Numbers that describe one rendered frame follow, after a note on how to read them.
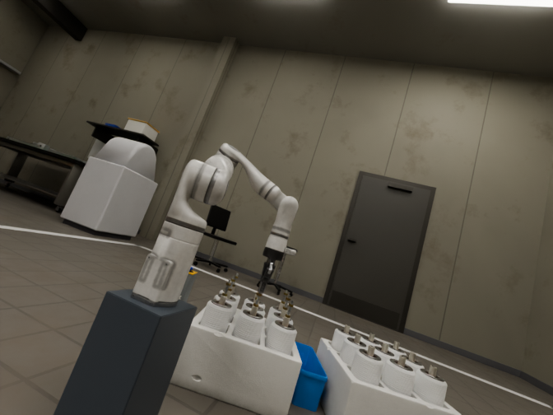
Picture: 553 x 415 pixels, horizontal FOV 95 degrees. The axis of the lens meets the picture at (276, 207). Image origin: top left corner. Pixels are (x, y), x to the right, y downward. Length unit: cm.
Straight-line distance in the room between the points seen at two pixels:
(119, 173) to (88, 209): 56
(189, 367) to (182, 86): 581
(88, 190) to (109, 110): 356
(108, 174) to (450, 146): 489
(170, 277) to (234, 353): 42
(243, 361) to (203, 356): 13
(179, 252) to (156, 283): 8
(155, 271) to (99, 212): 306
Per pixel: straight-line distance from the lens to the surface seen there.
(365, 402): 104
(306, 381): 111
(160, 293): 60
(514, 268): 475
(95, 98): 765
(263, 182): 96
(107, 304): 64
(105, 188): 369
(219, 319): 95
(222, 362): 95
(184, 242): 59
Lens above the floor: 48
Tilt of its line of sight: 10 degrees up
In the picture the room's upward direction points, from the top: 19 degrees clockwise
